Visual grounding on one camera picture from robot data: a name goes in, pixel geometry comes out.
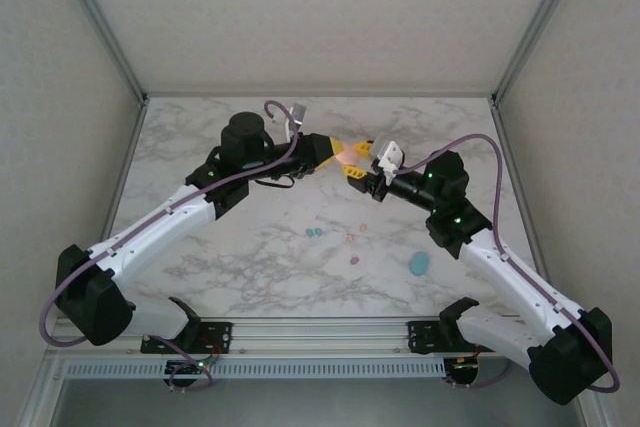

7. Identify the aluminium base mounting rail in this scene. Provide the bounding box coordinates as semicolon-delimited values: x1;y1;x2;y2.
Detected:
49;317;506;359

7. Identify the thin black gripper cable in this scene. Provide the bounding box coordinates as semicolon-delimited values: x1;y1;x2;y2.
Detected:
252;172;297;192

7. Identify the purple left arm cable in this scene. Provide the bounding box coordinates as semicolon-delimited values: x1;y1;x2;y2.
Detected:
38;99;301;393

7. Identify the pink earbud charging case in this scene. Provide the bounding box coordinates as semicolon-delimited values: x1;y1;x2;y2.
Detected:
333;142;359;168

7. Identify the slotted grey cable duct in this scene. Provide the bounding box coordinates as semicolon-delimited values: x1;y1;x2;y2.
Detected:
64;359;447;379

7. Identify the blue earbud charging case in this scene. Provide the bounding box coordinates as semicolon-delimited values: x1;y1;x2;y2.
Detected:
408;250;432;277

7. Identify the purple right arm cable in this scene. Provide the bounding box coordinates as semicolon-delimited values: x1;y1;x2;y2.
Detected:
397;133;622;394

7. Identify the control circuit board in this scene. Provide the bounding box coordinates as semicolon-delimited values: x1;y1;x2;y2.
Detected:
446;356;481;388
164;359;217;388

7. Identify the aluminium frame leg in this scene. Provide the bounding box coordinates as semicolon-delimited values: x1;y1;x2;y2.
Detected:
17;344;69;427
574;394;622;427

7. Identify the aluminium side rail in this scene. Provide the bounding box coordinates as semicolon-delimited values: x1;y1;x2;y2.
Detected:
92;98;150;261
491;98;554;278

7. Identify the aluminium frame post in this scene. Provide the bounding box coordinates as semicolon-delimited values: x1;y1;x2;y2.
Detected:
491;0;594;107
47;0;150;107

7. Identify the aluminium back rail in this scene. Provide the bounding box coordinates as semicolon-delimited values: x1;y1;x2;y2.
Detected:
143;90;497;100

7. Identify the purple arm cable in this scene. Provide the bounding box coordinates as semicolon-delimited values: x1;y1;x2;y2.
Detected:
397;133;622;394
38;99;301;393

